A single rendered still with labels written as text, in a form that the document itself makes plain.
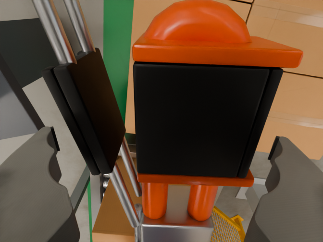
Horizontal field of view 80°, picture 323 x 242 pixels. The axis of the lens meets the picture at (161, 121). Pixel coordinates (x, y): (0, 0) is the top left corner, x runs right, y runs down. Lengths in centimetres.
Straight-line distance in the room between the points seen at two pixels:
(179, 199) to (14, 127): 73
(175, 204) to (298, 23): 80
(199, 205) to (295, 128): 95
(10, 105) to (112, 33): 78
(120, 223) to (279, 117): 79
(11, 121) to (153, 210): 72
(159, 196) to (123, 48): 125
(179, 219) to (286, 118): 90
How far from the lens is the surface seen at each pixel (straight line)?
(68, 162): 199
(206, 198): 17
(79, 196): 149
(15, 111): 81
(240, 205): 234
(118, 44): 136
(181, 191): 20
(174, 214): 19
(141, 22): 78
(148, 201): 17
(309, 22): 92
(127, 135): 103
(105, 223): 79
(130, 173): 18
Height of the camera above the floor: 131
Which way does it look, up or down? 60 degrees down
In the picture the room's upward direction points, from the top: 178 degrees counter-clockwise
